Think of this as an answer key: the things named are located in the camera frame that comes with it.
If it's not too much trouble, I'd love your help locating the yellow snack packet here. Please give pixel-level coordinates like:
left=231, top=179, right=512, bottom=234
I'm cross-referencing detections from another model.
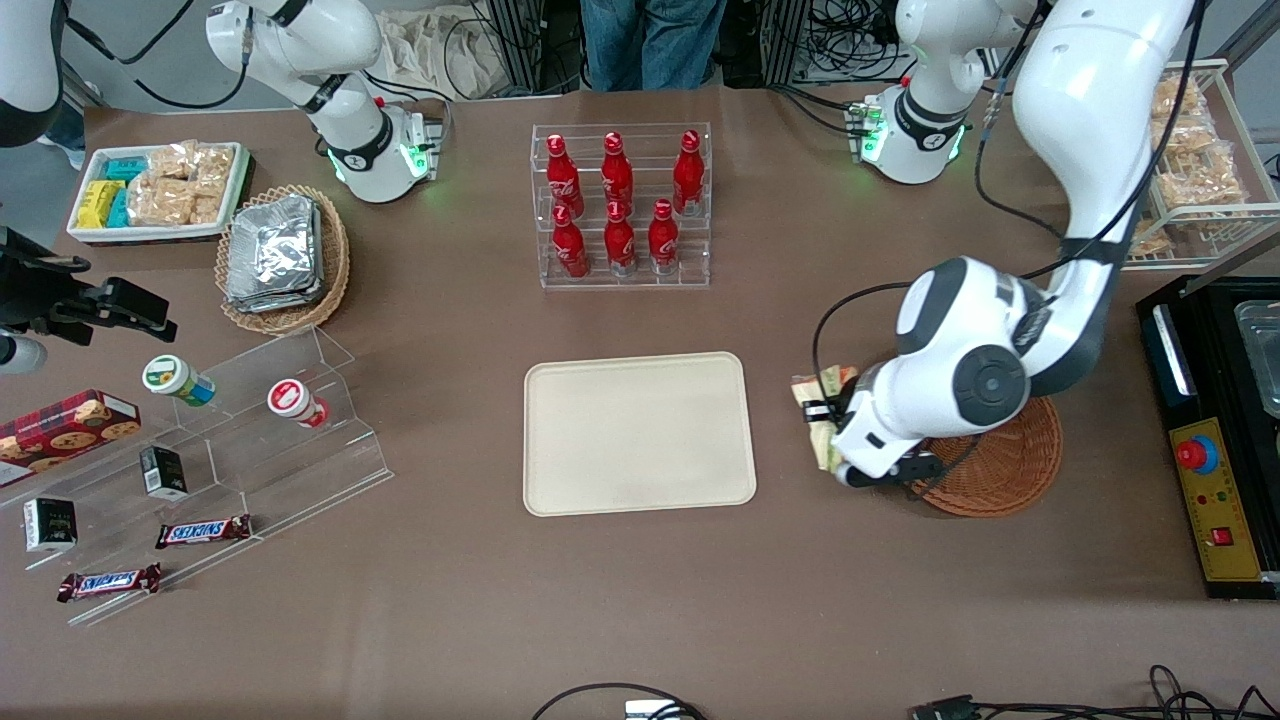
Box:
left=78, top=180, right=123, bottom=227

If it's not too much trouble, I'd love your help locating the clear acrylic stepped stand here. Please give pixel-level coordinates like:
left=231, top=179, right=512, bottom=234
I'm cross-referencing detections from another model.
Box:
left=0, top=325, right=393, bottom=628

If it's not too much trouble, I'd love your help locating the clear acrylic bottle rack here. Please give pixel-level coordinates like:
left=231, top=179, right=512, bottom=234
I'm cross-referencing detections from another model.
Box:
left=531, top=123, right=712, bottom=291

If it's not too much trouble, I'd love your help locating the white rectangular snack tray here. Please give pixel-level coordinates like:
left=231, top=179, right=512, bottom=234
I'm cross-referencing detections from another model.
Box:
left=67, top=141, right=251, bottom=246

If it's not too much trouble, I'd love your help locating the person in blue jeans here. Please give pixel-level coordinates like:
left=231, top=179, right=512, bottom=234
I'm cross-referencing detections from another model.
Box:
left=580, top=0, right=726, bottom=92

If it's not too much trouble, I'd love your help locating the brown wicker basket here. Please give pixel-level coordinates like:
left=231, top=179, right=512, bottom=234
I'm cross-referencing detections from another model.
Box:
left=905, top=395, right=1064, bottom=518

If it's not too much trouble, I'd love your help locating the aluminium frame post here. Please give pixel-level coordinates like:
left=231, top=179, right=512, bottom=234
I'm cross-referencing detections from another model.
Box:
left=760, top=0, right=813, bottom=86
left=485, top=0, right=581, bottom=96

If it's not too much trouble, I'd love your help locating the white wire rack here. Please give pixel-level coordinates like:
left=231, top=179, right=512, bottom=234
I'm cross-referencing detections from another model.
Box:
left=1120, top=58, right=1280, bottom=273

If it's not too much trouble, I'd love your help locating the red lid yogurt cup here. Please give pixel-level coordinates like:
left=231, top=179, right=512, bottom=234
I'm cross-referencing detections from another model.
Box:
left=267, top=379, right=329, bottom=429

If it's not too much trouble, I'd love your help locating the black cable bundle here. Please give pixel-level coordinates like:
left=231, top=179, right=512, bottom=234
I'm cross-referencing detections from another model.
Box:
left=805, top=0, right=906, bottom=83

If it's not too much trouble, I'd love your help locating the green lid sunflower cup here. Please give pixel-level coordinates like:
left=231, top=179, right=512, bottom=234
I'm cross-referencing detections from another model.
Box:
left=142, top=355, right=216, bottom=407

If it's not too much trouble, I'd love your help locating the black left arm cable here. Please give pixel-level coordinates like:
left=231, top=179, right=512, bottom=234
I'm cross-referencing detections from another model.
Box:
left=812, top=0, right=1206, bottom=401

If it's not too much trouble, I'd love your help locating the cream plastic tray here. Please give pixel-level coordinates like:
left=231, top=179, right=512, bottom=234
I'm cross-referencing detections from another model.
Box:
left=523, top=351, right=758, bottom=518

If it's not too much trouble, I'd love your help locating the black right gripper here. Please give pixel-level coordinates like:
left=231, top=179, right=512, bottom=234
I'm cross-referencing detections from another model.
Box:
left=0, top=226, right=179, bottom=347

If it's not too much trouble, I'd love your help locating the red tartan cookie box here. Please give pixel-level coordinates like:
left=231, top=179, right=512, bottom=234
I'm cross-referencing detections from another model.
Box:
left=0, top=390, right=142, bottom=489

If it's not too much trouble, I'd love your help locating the black control box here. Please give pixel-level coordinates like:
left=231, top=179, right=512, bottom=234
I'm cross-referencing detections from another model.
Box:
left=1137, top=275, right=1280, bottom=601

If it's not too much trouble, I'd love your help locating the black cable with connector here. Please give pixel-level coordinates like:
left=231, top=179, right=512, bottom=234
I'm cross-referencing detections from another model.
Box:
left=910, top=665, right=1280, bottom=720

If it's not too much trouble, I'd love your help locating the light wicker basket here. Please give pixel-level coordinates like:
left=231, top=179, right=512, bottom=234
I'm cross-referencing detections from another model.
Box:
left=215, top=184, right=351, bottom=335

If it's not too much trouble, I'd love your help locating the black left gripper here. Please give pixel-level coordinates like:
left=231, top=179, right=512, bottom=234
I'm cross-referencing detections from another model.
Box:
left=800, top=398, right=943, bottom=490

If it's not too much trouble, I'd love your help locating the black looped cable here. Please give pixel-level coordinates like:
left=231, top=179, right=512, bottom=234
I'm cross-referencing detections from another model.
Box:
left=530, top=682, right=706, bottom=720

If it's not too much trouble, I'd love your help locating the black drink carton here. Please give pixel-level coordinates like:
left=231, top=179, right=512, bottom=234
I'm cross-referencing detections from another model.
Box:
left=23, top=497, right=78, bottom=553
left=139, top=446, right=189, bottom=501

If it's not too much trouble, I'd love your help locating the beige cloth bag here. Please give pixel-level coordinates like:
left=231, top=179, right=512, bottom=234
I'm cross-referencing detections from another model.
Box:
left=380, top=10, right=501, bottom=101

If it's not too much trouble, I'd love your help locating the clear plastic tub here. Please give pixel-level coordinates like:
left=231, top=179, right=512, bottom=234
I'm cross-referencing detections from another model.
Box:
left=1235, top=300, right=1280, bottom=417

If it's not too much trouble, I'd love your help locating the Snickers chocolate bar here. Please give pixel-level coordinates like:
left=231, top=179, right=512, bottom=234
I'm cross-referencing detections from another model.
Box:
left=155, top=515, right=253, bottom=550
left=57, top=563, right=163, bottom=603

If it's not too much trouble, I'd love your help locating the red cola bottle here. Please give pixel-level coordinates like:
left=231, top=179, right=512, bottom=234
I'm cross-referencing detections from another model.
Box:
left=601, top=132, right=634, bottom=211
left=672, top=130, right=705, bottom=216
left=546, top=135, right=584, bottom=216
left=648, top=198, right=680, bottom=274
left=552, top=205, right=589, bottom=279
left=604, top=200, right=637, bottom=276

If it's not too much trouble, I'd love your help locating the foil wrapped sandwich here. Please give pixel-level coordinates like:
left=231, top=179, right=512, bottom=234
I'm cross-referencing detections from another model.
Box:
left=226, top=205, right=325, bottom=313
left=228, top=195, right=319, bottom=301

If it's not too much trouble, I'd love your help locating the plastic triangle sandwich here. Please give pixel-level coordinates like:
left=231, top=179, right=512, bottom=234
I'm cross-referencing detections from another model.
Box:
left=790, top=365, right=861, bottom=473

